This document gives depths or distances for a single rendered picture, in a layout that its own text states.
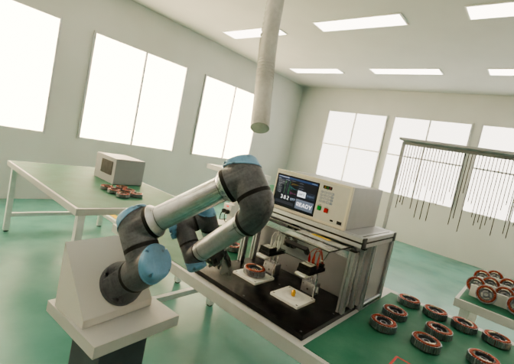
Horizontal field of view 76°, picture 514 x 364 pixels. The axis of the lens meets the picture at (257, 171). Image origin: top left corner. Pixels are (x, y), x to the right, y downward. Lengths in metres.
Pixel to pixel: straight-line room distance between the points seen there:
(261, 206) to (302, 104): 8.52
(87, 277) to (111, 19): 5.16
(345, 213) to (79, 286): 1.08
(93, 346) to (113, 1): 5.49
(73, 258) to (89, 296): 0.14
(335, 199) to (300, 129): 7.79
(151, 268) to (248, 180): 0.41
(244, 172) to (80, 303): 0.66
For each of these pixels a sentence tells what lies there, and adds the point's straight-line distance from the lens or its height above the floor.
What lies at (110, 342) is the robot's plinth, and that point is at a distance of 1.20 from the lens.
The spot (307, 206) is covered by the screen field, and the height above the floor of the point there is 1.17.
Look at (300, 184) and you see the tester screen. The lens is 1.69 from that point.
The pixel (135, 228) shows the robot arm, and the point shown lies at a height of 1.07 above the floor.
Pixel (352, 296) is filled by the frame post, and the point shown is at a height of 0.83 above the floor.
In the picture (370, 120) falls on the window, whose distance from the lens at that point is 8.45.
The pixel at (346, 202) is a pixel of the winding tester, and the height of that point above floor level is 1.25.
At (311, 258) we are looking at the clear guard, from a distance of 1.36.
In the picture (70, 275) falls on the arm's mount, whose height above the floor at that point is 0.88.
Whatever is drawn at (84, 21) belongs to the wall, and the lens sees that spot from 5.92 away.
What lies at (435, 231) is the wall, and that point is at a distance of 7.88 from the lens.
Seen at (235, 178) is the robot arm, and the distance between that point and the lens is 1.04.
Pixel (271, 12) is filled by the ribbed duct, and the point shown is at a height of 2.58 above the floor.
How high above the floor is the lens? 1.41
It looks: 4 degrees down
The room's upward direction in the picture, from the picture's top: 12 degrees clockwise
